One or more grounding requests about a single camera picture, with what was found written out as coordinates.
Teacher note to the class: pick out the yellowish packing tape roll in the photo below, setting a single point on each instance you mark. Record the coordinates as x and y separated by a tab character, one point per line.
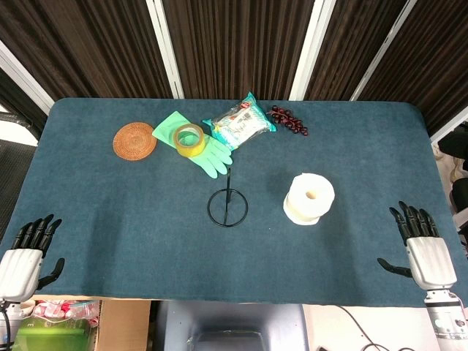
189	140

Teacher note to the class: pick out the dark red grape bunch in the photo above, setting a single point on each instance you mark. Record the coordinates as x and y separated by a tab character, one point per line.
290	120

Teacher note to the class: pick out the teal clear snack packet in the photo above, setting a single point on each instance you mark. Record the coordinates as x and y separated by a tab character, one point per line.
239	124

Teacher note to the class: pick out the red white plastic bag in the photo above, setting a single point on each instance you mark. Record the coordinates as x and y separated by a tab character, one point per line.
62	309

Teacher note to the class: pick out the cardboard box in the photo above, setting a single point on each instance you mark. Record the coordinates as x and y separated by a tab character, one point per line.
122	323

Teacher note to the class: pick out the white cup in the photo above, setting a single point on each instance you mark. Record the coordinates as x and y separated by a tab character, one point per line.
27	306

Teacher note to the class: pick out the blue table cloth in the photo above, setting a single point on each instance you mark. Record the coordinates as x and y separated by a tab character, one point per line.
234	219

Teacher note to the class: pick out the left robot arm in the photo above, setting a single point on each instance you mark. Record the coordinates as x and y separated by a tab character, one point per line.
8	321

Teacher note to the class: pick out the white toilet paper roll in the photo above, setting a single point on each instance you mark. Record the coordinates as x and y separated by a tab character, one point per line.
310	199

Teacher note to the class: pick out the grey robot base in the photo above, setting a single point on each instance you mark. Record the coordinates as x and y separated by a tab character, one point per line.
230	327

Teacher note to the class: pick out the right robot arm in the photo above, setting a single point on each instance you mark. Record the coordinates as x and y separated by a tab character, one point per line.
444	318

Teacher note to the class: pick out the round woven rattan coaster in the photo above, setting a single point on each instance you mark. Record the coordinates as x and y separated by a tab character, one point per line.
135	140

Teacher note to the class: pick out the green rubber glove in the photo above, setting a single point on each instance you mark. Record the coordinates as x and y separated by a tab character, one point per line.
215	153

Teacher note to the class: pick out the green plastic container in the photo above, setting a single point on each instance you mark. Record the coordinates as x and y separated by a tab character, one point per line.
51	334

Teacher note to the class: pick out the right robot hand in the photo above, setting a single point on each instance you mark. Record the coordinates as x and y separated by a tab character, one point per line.
429	261

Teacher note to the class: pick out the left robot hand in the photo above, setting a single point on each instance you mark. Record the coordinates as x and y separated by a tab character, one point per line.
18	267

